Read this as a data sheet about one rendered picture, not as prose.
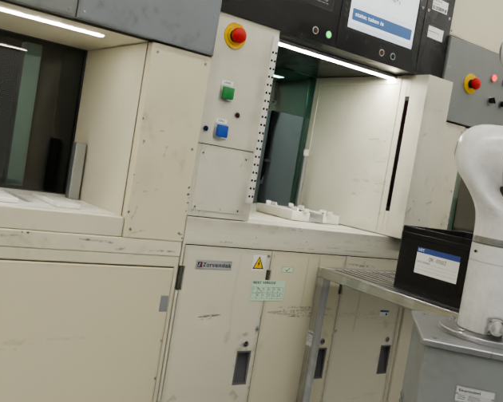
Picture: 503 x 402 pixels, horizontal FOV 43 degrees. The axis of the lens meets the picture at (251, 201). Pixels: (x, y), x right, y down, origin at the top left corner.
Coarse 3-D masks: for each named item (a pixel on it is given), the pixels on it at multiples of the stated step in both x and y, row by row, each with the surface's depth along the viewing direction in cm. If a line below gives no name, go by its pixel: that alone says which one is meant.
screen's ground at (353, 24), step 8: (352, 0) 188; (352, 8) 188; (360, 8) 190; (384, 8) 196; (416, 8) 203; (384, 16) 196; (416, 16) 204; (352, 24) 189; (360, 24) 191; (400, 24) 200; (368, 32) 193; (376, 32) 195; (384, 32) 197; (392, 40) 199; (400, 40) 201; (408, 40) 203; (408, 48) 204
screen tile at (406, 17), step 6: (408, 0) 201; (414, 0) 202; (390, 6) 197; (396, 6) 198; (408, 6) 201; (414, 6) 203; (390, 12) 197; (396, 12) 199; (402, 12) 200; (408, 12) 202; (414, 12) 203; (396, 18) 199; (402, 18) 201; (408, 18) 202; (408, 24) 202
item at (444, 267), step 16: (416, 240) 172; (432, 240) 167; (448, 240) 163; (464, 240) 159; (400, 256) 176; (416, 256) 171; (432, 256) 167; (448, 256) 163; (464, 256) 159; (400, 272) 175; (416, 272) 171; (432, 272) 166; (448, 272) 162; (464, 272) 158; (400, 288) 175; (416, 288) 170; (432, 288) 166; (448, 288) 162; (448, 304) 161
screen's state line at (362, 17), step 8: (352, 16) 189; (360, 16) 191; (368, 16) 192; (376, 16) 194; (368, 24) 193; (376, 24) 195; (384, 24) 197; (392, 24) 198; (392, 32) 199; (400, 32) 201; (408, 32) 203
